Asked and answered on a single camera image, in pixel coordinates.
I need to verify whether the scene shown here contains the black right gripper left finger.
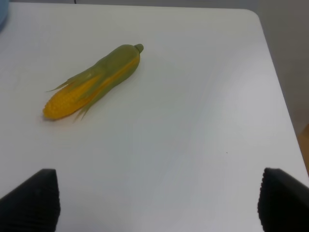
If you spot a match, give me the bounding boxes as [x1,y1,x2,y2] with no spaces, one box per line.
[0,169,60,232]

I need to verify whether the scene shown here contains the corn cob with husk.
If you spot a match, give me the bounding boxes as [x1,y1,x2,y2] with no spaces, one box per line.
[42,44,144,121]

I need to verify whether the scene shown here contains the blue plastic bowl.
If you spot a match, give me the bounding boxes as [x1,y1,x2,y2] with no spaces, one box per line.
[0,0,9,30]

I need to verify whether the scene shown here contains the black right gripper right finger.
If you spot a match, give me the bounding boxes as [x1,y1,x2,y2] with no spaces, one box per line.
[257,168,309,232]

